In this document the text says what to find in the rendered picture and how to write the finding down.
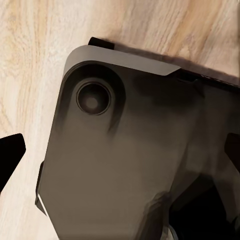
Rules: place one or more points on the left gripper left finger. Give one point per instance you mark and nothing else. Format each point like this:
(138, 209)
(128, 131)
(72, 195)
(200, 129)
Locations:
(12, 149)

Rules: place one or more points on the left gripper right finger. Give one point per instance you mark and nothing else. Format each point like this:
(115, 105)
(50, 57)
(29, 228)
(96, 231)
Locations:
(232, 149)

